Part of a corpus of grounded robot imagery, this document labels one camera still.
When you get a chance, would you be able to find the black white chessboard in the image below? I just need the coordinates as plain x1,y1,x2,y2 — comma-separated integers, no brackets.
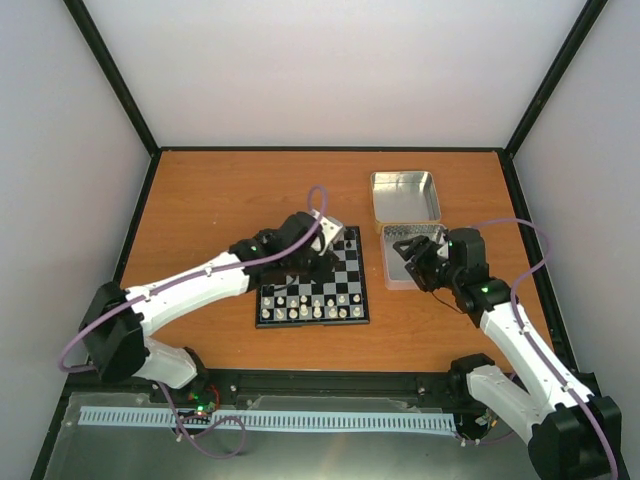
255,226,370,329

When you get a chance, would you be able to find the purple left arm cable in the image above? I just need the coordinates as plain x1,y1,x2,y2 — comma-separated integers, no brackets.
59,185,330,372

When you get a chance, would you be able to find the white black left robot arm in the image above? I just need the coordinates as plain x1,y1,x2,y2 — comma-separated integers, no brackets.
79,211,344,403

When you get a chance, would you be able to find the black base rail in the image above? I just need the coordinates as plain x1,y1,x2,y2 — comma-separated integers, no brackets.
209,369,451,403

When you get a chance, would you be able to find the pink metal tin base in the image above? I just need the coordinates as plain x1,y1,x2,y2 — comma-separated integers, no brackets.
380,224,446,290

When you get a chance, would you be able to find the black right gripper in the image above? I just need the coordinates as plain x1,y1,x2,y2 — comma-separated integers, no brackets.
394,235,461,292

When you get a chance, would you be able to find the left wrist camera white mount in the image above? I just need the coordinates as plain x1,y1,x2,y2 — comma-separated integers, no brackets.
311,210,345,256

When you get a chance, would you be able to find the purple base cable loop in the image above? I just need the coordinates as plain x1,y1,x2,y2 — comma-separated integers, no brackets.
159,384,248,459

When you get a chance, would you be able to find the light blue cable duct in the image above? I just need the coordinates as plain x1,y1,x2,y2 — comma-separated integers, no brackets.
77,406,456,436

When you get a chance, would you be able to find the black frame post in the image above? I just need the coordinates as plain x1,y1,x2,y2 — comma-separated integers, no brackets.
502,0,608,163
63,0,160,157

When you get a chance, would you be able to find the gold metal tin lid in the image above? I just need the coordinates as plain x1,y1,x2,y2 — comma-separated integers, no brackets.
370,171,441,234

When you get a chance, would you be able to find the black left frame post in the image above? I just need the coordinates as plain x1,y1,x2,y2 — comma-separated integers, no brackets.
63,0,160,157

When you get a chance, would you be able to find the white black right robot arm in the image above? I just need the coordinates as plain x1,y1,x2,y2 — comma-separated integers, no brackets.
393,227,622,479

